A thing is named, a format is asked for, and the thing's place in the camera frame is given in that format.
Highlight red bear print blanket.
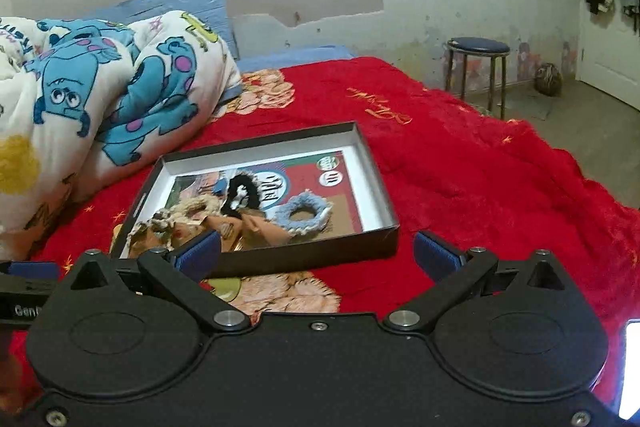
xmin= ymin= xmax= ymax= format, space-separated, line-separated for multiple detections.
xmin=0 ymin=57 xmax=640 ymax=413

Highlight round blue seat stool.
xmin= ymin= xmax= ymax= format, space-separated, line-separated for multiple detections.
xmin=445 ymin=37 xmax=511 ymax=120

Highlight light blue scrunchie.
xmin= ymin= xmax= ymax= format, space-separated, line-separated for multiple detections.
xmin=276 ymin=192 xmax=333 ymax=240

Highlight glowing white screen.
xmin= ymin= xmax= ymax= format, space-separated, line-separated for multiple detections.
xmin=617 ymin=319 xmax=640 ymax=420

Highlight beige knitted scrunchie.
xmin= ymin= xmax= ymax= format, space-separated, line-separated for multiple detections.
xmin=167 ymin=197 xmax=226 ymax=225

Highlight blue bed sheet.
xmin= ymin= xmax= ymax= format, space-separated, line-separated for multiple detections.
xmin=220 ymin=46 xmax=357 ymax=105

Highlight black scrunchie with lace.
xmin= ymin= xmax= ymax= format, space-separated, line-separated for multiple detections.
xmin=227 ymin=173 xmax=266 ymax=214

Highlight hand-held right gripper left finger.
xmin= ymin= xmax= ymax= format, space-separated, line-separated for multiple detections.
xmin=57 ymin=229 xmax=251 ymax=334

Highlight white door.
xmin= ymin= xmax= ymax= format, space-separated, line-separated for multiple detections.
xmin=575 ymin=0 xmax=640 ymax=98

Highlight brown scrunchie with white lace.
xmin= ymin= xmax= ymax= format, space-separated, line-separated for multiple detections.
xmin=131 ymin=214 xmax=173 ymax=253

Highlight red cover book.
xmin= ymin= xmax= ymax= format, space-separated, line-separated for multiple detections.
xmin=167 ymin=150 xmax=362 ymax=238

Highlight black cardboard box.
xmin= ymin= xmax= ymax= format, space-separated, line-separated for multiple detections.
xmin=109 ymin=122 xmax=400 ymax=280

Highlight white cartoon monster blanket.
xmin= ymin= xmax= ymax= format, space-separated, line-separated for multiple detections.
xmin=0 ymin=9 xmax=243 ymax=263

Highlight woven striped ball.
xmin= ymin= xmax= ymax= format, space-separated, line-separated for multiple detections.
xmin=534 ymin=63 xmax=564 ymax=98

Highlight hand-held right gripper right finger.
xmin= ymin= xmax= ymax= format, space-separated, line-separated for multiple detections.
xmin=384 ymin=230 xmax=581 ymax=334

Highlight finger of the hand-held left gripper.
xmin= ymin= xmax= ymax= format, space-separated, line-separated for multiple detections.
xmin=0 ymin=261 xmax=61 ymax=293

